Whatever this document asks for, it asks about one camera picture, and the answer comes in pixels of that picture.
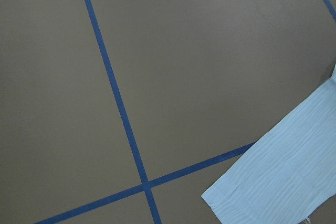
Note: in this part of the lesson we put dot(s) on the light blue button shirt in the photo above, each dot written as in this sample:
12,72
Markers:
288,173

